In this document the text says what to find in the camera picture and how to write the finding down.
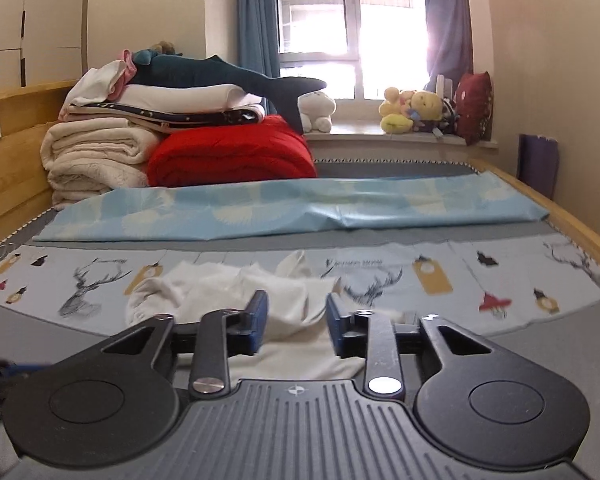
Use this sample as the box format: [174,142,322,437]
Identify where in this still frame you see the white small shirt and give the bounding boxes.
[125,250,363,382]

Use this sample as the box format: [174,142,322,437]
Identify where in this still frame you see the white and pink clothes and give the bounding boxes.
[60,50,137,116]

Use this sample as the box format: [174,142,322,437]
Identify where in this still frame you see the light blue patterned pillowcase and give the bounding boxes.
[35,171,548,243]

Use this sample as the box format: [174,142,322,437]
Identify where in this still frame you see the deer print bed sheet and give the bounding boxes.
[0,234,600,335]

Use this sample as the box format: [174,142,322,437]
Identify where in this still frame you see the red folded blanket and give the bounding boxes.
[146,115,317,188]

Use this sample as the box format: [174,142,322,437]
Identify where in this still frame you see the dark patterned folded blanket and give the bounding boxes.
[59,102,265,133]

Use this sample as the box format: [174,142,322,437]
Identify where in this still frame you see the cream folded blanket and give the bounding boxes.
[40,117,161,209]

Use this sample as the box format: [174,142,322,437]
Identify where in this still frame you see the yellow plush toys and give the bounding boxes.
[378,87,444,134]

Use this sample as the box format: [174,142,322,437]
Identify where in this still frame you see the white plush toy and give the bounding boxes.
[298,91,337,133]

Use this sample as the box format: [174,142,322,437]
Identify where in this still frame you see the white folded quilt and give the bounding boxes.
[117,84,262,114]

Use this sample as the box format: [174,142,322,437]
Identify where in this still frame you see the purple box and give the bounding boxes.
[517,134,559,200]

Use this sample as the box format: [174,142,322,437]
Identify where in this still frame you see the dark red cushion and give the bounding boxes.
[454,72,493,145]

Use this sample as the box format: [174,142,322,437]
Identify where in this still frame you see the dark blue shark plush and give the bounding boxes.
[131,49,326,134]

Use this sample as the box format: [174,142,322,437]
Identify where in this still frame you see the blue left curtain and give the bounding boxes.
[237,0,280,77]

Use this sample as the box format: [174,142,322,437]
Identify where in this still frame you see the window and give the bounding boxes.
[277,0,429,100]

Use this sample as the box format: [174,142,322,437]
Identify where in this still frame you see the purple right curtain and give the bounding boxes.
[425,0,474,91]

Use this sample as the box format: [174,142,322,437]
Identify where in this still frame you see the white wardrobe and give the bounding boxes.
[0,0,86,92]

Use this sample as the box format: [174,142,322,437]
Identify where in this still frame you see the wooden bed frame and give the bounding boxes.
[0,80,74,242]

